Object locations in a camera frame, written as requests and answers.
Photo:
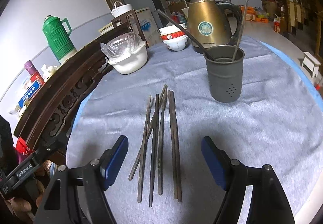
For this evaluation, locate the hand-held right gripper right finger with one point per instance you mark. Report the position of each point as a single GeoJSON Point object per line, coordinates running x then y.
{"type": "Point", "coordinates": [213, 163]}

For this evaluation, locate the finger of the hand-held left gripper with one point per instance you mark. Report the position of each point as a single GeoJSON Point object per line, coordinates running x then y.
{"type": "Point", "coordinates": [48, 149]}

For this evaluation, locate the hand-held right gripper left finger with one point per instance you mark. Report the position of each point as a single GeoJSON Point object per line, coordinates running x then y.
{"type": "Point", "coordinates": [117, 160]}

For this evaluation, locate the bunch of grey chopsticks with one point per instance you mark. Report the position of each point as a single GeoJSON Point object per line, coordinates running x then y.
{"type": "Point", "coordinates": [145, 148]}

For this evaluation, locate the black slim chopstick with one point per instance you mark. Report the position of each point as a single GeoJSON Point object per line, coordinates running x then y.
{"type": "Point", "coordinates": [154, 150]}

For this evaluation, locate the grey metal utensil holder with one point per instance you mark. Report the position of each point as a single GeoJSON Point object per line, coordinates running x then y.
{"type": "Point", "coordinates": [224, 77]}

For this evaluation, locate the person's left hand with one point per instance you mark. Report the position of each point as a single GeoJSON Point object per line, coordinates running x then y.
{"type": "Point", "coordinates": [22, 207]}

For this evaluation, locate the grey tablecloth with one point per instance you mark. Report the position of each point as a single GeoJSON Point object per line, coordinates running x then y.
{"type": "Point", "coordinates": [227, 125]}

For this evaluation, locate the blue and red box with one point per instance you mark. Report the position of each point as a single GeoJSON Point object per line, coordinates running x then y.
{"type": "Point", "coordinates": [29, 93]}

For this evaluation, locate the carved dark wooden chair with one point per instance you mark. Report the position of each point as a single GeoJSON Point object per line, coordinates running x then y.
{"type": "Point", "coordinates": [75, 80]}

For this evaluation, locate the purple bottle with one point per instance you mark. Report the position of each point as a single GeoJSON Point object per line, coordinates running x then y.
{"type": "Point", "coordinates": [31, 69]}

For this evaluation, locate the white enamel pot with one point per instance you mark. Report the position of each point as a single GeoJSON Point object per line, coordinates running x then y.
{"type": "Point", "coordinates": [130, 62]}

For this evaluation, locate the green thermos flask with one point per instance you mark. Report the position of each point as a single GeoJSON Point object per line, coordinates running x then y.
{"type": "Point", "coordinates": [56, 39]}

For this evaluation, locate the clear plastic bag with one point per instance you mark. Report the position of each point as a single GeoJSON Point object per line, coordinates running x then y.
{"type": "Point", "coordinates": [121, 43]}

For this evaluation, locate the white bowl with red mark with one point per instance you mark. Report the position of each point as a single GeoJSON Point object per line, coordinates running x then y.
{"type": "Point", "coordinates": [176, 44]}

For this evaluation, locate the blue table cover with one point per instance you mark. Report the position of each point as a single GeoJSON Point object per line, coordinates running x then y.
{"type": "Point", "coordinates": [297, 67]}

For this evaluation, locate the red banded bowl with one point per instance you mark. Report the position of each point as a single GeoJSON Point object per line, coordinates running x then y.
{"type": "Point", "coordinates": [174, 35]}

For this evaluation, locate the white chest freezer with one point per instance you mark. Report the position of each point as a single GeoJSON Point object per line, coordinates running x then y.
{"type": "Point", "coordinates": [149, 24]}

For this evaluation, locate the plain white bowl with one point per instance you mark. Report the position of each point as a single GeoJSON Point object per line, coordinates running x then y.
{"type": "Point", "coordinates": [171, 29]}

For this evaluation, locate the small white stool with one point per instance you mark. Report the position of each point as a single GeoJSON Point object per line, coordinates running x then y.
{"type": "Point", "coordinates": [311, 62]}

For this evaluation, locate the gold electric kettle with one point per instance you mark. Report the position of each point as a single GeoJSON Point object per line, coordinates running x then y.
{"type": "Point", "coordinates": [204, 19]}

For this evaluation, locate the thin metal chopstick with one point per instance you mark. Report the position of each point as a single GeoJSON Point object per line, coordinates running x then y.
{"type": "Point", "coordinates": [244, 15]}
{"type": "Point", "coordinates": [241, 21]}

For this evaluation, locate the orange boxes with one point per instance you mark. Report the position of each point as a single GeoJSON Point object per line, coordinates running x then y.
{"type": "Point", "coordinates": [254, 15]}

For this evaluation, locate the wooden stair railing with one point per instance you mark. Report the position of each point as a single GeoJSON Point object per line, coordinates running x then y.
{"type": "Point", "coordinates": [295, 9]}

